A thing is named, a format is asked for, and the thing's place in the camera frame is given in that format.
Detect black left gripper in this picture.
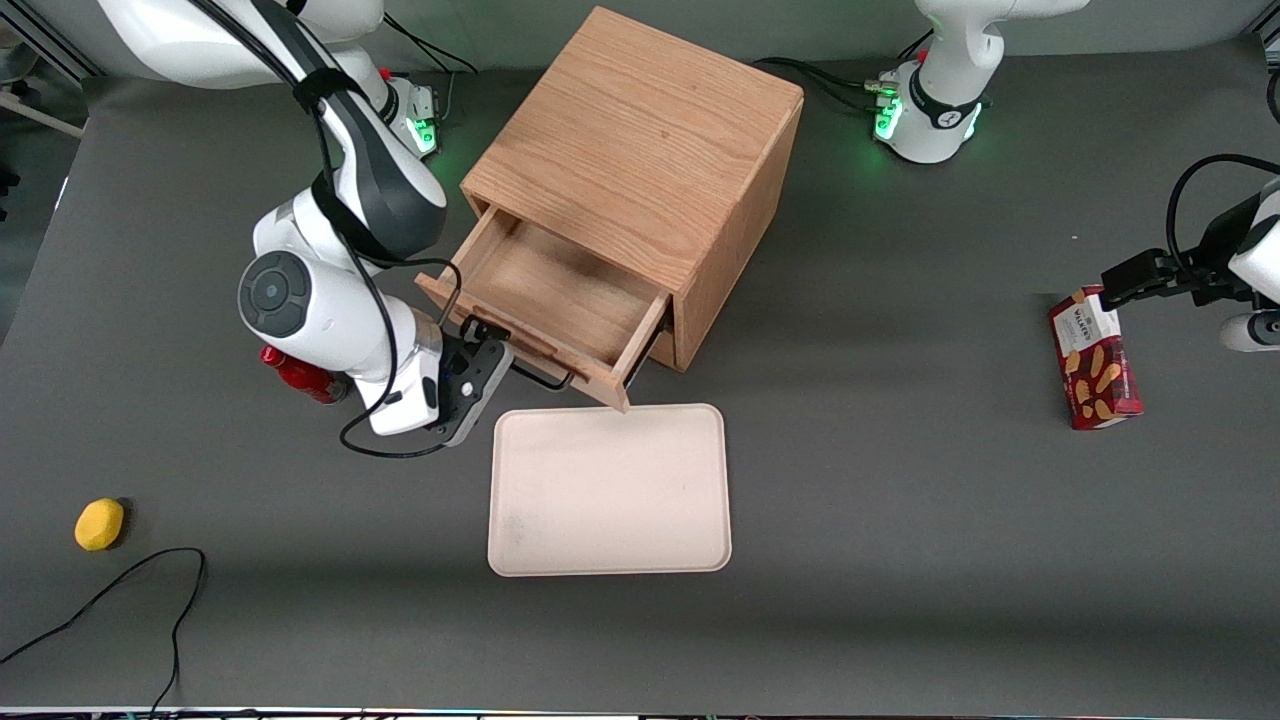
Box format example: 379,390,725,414
1099,194,1264,312

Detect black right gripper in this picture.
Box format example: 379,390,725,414
431,316,513,433

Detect black metal drawer handle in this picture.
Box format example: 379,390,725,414
461,317,578,394

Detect wooden drawer with shallow front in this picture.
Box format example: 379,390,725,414
415,203,673,414

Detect oak wooden drawer cabinet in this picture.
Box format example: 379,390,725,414
459,5,807,374

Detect red Walkers cookie box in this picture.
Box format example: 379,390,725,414
1048,285,1144,431

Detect red plastic bottle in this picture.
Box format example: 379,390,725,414
259,345,351,406

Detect cream plastic tray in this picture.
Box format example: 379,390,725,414
487,403,733,578

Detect yellow lemon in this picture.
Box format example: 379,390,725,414
74,498,126,552

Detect black left wrist cable loop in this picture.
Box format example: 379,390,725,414
1165,153,1280,263

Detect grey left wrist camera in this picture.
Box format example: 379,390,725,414
1219,309,1280,354

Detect black right arm base cable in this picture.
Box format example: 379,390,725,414
380,15,480,126

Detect black arm base cable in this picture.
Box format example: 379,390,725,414
752,30,936,117
380,15,480,126

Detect black left arm base cable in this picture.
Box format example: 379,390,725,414
752,30,936,117

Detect thin black table cable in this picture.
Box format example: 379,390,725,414
0,546,208,717

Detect aluminium frame rail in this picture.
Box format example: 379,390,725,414
0,18,103,83

